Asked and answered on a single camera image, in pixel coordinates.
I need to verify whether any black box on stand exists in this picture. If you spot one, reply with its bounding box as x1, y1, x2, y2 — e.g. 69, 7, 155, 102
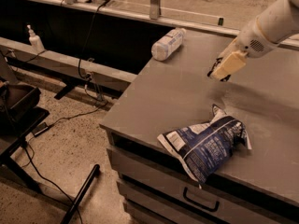
0, 81, 41, 123

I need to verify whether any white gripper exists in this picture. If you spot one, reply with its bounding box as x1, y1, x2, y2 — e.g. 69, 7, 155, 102
218, 19, 275, 74

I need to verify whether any black hanging cable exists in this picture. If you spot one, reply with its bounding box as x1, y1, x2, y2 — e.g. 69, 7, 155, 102
77, 0, 117, 81

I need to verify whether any white pump sanitizer bottle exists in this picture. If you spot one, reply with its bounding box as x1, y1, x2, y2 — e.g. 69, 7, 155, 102
27, 24, 45, 53

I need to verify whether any blue chip bag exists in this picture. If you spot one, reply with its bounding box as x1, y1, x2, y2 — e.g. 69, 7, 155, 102
157, 105, 251, 185

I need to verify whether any metal window frame rail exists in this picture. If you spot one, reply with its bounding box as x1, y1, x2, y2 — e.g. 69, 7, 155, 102
0, 0, 299, 49

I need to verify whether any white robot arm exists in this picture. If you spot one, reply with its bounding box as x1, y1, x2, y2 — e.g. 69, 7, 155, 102
207, 0, 299, 81

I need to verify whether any clear plastic water bottle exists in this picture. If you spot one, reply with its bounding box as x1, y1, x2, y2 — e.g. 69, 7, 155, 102
151, 28, 186, 61

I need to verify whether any black desk stand frame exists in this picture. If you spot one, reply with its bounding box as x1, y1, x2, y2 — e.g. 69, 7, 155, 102
0, 107, 100, 224

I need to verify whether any black rxbar chocolate wrapper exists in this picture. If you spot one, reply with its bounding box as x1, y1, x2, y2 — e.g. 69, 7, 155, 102
207, 58, 231, 82

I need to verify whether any black drawer handle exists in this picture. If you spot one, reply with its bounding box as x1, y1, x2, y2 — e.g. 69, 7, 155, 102
182, 187, 220, 213

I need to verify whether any grey cabinet with drawers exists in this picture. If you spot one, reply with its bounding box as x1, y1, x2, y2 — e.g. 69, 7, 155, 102
102, 31, 299, 224

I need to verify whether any black floor cable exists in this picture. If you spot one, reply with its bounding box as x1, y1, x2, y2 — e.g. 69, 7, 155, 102
21, 100, 110, 224

